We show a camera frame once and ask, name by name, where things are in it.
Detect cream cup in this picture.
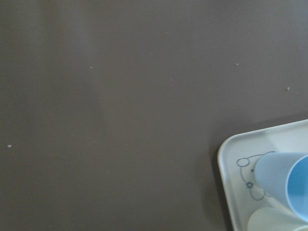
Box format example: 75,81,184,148
247,207,308,231

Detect cream rabbit tray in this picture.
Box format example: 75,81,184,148
218,120,308,231

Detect blue cup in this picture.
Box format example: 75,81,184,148
254,152,308,222

